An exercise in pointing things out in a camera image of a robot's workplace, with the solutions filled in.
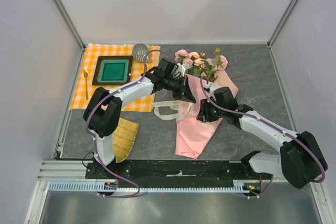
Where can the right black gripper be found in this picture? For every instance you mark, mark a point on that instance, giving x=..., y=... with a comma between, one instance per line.
x=203, y=114

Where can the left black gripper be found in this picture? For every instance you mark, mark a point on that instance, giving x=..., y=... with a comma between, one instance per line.
x=176, y=95

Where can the cream ribbon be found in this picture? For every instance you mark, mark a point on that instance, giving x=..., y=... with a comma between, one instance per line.
x=182, y=112

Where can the cream rose stem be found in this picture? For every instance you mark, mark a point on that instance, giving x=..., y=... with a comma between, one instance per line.
x=197, y=63

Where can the peach rose stem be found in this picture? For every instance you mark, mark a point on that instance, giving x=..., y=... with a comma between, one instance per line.
x=208, y=71

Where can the pink rose stem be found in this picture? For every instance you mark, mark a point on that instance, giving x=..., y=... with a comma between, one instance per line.
x=182, y=57
x=218, y=63

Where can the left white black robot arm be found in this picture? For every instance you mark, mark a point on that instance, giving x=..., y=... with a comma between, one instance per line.
x=103, y=111

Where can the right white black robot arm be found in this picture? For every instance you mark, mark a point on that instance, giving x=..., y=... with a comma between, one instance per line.
x=299, y=158

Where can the grey striped mug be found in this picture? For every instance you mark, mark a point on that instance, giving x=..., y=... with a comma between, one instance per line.
x=139, y=51

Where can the woven bamboo mat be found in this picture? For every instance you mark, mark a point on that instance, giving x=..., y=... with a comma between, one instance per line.
x=123, y=139

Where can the black green square plate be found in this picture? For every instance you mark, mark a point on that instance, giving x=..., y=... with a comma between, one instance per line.
x=112, y=70

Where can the gold spoon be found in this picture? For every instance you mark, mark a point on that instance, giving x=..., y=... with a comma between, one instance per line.
x=85, y=74

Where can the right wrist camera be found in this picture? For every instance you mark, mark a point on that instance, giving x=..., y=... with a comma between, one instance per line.
x=210, y=88

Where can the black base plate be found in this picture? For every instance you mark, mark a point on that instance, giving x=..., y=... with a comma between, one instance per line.
x=179, y=173

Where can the white cable duct strip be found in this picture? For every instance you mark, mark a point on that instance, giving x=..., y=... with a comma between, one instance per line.
x=103, y=187

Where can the right aluminium frame post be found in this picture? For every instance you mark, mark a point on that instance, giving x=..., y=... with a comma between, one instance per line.
x=288, y=11

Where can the aluminium frame post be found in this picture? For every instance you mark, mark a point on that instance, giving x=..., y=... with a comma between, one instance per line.
x=288, y=11
x=69, y=23

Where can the left aluminium frame post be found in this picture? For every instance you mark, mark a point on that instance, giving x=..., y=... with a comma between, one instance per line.
x=69, y=23

